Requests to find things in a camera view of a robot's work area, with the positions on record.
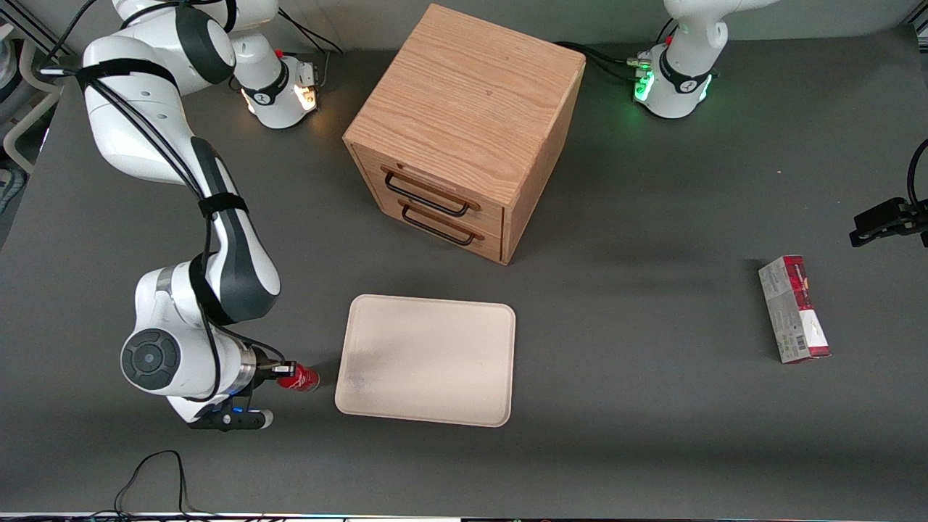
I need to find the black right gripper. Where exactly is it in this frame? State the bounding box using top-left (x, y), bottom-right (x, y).
top-left (254, 357), bottom-right (297, 385)

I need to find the beige rectangular tray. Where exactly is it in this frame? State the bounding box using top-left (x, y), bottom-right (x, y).
top-left (335, 294), bottom-right (516, 428)

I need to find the wooden drawer front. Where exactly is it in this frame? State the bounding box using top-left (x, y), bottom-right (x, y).
top-left (354, 147), bottom-right (507, 234)
top-left (370, 190), bottom-right (505, 263)

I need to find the wooden drawer cabinet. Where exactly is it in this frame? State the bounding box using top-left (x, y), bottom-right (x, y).
top-left (343, 4), bottom-right (587, 265)

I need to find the grey white sneaker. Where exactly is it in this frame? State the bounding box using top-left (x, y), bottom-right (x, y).
top-left (0, 168), bottom-right (28, 215)

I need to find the red grey cardboard box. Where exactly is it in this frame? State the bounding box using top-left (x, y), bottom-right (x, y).
top-left (758, 254), bottom-right (832, 365)

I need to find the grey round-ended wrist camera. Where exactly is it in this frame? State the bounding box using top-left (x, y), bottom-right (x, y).
top-left (189, 407), bottom-right (275, 433)

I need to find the black velcro cable strap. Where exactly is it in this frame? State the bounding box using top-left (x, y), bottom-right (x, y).
top-left (75, 58), bottom-right (180, 92)
top-left (188, 254), bottom-right (234, 327)
top-left (197, 191), bottom-right (250, 219)

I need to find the black looped table cable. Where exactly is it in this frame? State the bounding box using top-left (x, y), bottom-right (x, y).
top-left (88, 449), bottom-right (212, 520)

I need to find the black metal drawer handle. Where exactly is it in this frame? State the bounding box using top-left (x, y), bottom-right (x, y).
top-left (382, 168), bottom-right (473, 218)
top-left (401, 203), bottom-right (478, 247)

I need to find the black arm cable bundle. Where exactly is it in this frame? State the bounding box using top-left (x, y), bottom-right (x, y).
top-left (40, 0), bottom-right (289, 404)

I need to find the black right arm base cable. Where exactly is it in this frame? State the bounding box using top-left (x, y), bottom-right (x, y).
top-left (277, 7), bottom-right (344, 95)

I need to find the black arm base cable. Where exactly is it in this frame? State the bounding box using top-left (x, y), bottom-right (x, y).
top-left (277, 7), bottom-right (344, 95)
top-left (554, 41), bottom-right (647, 83)

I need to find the white tubular frame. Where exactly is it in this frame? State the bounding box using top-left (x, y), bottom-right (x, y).
top-left (0, 22), bottom-right (63, 175)

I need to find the black left arm base cable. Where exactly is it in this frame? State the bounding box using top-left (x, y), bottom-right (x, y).
top-left (554, 41), bottom-right (647, 83)

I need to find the black clamp mount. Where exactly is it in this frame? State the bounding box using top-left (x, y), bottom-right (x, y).
top-left (850, 197), bottom-right (928, 249)

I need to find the black cable at clamp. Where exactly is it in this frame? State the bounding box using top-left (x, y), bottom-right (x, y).
top-left (906, 138), bottom-right (928, 210)

